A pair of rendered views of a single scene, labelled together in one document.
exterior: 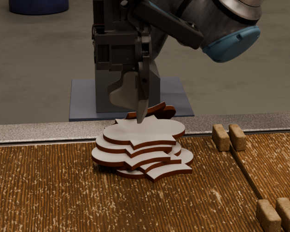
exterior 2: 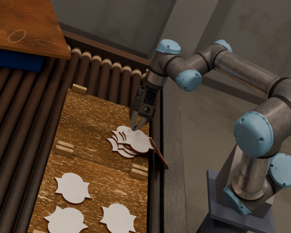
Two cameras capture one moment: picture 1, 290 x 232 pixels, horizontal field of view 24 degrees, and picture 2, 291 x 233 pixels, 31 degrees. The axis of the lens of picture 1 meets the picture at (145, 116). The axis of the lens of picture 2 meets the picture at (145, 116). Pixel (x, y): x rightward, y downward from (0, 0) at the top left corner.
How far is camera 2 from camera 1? 193 cm
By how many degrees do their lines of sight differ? 75
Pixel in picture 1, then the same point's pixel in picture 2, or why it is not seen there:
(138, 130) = (137, 138)
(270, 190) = (90, 164)
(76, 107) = not seen: hidden behind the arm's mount
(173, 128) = (137, 147)
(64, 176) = (118, 123)
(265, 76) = not seen: outside the picture
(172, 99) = (235, 215)
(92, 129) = (172, 153)
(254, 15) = (235, 189)
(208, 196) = (91, 147)
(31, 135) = (168, 136)
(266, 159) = (119, 178)
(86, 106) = not seen: hidden behind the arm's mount
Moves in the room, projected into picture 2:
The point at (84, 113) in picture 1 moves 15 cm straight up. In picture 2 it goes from (215, 175) to (231, 147)
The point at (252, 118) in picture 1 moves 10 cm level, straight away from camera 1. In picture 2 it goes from (178, 209) to (205, 223)
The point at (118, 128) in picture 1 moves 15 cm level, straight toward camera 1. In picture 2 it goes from (140, 134) to (102, 120)
